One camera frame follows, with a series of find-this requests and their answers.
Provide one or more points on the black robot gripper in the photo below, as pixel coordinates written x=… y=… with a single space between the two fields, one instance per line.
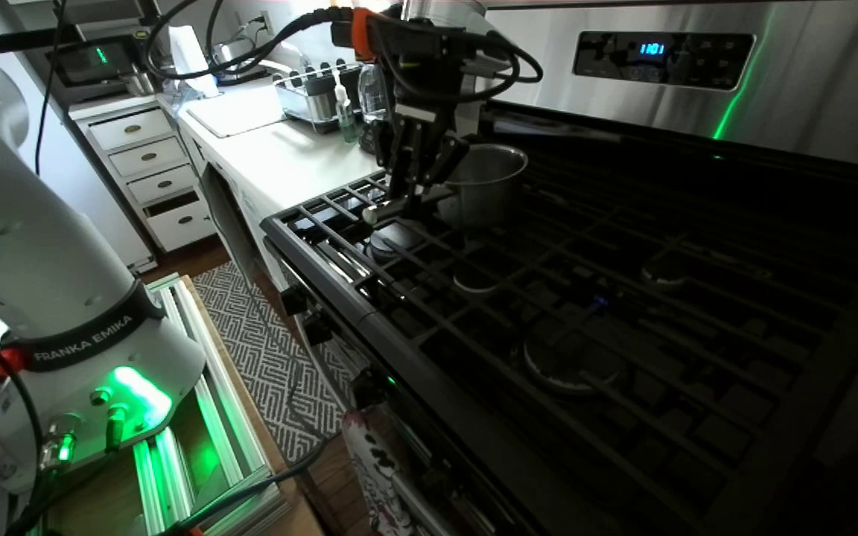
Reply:
x=424 y=66

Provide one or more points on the silver pot with handle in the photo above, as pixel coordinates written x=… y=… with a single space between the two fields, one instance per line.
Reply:
x=479 y=191

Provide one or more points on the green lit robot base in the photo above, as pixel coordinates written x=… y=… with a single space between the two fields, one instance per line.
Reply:
x=205 y=475

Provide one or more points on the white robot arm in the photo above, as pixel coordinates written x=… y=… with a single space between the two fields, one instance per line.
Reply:
x=44 y=258

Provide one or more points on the white countertop appliance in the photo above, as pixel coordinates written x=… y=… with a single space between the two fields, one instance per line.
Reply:
x=315 y=94

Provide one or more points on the white kitchen counter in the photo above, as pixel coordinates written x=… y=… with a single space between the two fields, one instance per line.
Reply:
x=276 y=167

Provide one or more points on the white cutting board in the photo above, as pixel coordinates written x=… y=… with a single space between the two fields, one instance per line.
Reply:
x=235 y=114

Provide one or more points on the patterned grey floor rug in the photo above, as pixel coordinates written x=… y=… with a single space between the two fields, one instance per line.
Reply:
x=294 y=397

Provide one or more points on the white drawer cabinet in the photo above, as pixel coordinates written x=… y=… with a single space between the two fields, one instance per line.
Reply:
x=150 y=166

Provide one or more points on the stainless steel gas stove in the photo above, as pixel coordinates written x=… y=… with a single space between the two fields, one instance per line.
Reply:
x=664 y=338

